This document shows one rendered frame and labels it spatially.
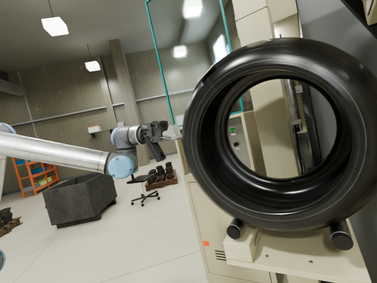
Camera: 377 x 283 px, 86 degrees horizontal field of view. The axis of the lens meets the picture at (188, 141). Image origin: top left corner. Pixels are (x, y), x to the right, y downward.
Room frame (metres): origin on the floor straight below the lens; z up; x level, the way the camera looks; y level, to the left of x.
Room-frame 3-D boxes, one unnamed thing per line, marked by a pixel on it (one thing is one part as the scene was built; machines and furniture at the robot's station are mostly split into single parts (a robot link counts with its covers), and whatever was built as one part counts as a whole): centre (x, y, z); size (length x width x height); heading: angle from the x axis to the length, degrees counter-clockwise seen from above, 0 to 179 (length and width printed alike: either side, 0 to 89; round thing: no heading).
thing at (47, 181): (8.49, 6.38, 1.00); 2.17 x 0.58 x 2.00; 8
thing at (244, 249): (0.77, -0.17, 0.83); 0.36 x 0.09 x 0.06; 149
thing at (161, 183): (5.23, 0.88, 0.21); 1.17 x 0.81 x 0.42; 7
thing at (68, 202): (3.89, 2.20, 0.36); 1.05 x 0.87 x 0.72; 0
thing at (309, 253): (0.70, -0.29, 0.80); 0.37 x 0.36 x 0.02; 59
